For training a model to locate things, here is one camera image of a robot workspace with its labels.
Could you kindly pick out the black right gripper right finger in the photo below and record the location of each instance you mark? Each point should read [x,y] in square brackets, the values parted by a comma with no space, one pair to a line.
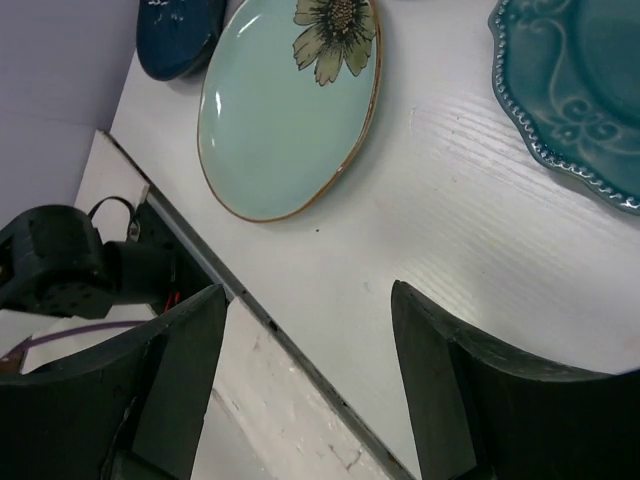
[481,408]

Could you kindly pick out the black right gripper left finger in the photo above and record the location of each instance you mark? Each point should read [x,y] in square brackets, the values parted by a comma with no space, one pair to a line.
[131,407]

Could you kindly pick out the teal scalloped embossed plate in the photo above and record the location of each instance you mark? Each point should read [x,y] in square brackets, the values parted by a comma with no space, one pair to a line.
[567,75]

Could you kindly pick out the light green flower plate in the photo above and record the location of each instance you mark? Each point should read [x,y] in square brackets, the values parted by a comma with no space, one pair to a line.
[287,101]

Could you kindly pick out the dark blue round plate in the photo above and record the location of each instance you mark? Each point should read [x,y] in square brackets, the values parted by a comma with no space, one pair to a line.
[176,38]

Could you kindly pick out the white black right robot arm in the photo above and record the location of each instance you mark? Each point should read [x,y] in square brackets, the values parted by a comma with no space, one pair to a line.
[53,262]

